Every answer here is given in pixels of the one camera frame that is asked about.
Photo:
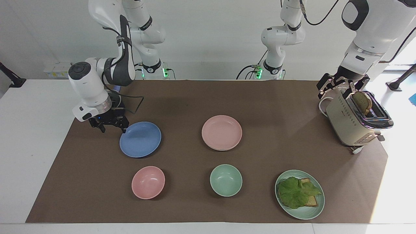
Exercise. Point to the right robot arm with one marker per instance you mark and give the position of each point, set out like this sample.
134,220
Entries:
86,84

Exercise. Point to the brown bread slice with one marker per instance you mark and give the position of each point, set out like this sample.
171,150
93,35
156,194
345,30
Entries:
362,100

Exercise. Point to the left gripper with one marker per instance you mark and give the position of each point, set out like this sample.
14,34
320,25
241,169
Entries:
350,76

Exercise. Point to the black stand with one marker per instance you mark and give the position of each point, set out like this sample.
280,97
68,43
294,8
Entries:
13,81
398,84

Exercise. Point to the cream toaster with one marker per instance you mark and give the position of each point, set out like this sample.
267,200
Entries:
341,120

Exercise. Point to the toast slice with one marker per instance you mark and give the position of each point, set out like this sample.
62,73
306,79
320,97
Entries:
312,201

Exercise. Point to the green plate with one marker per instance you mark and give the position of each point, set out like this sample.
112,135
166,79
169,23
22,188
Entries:
305,213

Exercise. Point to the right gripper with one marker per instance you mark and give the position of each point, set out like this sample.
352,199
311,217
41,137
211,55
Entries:
113,115

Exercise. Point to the green lettuce leaf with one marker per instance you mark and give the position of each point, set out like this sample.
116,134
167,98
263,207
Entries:
295,191

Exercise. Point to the pale pinkish beige plate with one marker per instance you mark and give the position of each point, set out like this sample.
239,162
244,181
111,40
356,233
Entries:
222,131

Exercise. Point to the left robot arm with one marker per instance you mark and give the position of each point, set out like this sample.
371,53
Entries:
279,39

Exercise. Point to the blue plate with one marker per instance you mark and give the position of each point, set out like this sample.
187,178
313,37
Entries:
140,139

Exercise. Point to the pink bowl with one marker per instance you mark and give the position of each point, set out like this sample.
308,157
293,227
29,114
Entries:
148,182

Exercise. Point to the green bowl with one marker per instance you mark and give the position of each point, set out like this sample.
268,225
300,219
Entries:
226,179

